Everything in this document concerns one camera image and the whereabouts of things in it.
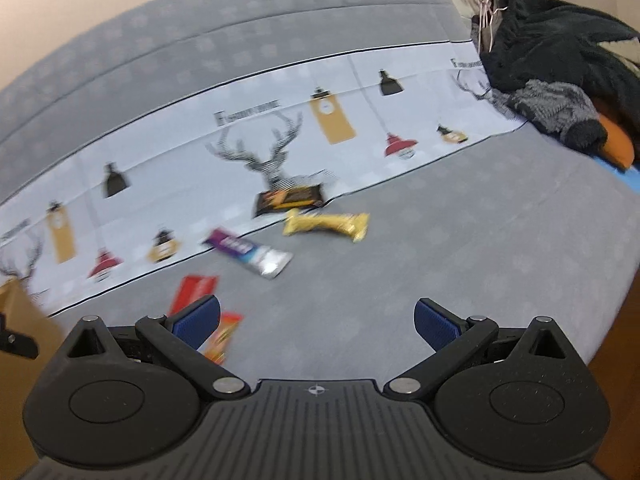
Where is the cardboard box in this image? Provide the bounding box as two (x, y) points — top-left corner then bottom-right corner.
(0, 279), (68, 461)

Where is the black snack bar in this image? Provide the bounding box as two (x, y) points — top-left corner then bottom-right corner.
(252, 183), (327, 219)

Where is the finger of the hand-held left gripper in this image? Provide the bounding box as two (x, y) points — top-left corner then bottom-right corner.
(0, 312), (40, 359)

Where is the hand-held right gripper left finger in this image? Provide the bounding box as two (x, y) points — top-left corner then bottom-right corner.
(62, 294), (252, 402)

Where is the purple snack bar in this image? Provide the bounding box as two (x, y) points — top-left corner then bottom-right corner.
(202, 228), (294, 280)

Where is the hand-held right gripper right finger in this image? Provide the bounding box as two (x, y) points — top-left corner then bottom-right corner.
(382, 298), (573, 403)

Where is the orange cushion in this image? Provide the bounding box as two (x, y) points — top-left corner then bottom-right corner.
(592, 97), (640, 170)

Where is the grey fluffy garment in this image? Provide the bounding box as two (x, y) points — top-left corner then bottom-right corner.
(506, 79), (609, 153)

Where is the blue mat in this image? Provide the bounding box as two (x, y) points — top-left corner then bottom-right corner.
(592, 152), (640, 196)

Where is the gold snack bar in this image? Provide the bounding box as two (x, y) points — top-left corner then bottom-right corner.
(283, 208), (371, 244)

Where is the dark fluffy garment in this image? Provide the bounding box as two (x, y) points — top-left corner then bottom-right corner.
(480, 0), (640, 137)

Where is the red orange snack packet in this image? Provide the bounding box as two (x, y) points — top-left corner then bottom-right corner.
(200, 311), (245, 366)

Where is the plain red snack packet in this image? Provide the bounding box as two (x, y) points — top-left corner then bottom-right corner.
(167, 275), (221, 318)

